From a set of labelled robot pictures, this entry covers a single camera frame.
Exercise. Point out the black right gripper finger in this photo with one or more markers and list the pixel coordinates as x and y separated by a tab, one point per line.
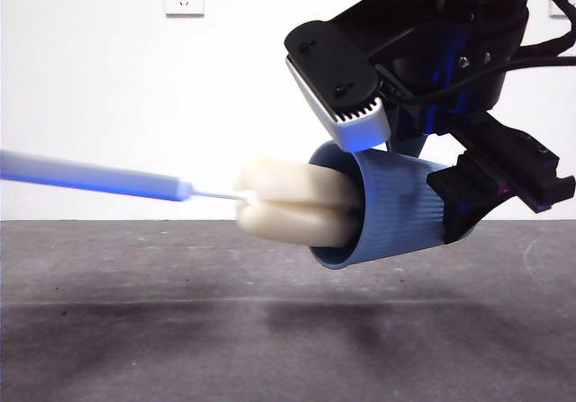
407	145
463	195

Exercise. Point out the blue ribbed plastic cup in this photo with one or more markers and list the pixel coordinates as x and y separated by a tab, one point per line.
396	213

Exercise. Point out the pale grey right wrist camera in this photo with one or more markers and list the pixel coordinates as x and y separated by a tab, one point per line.
360	127

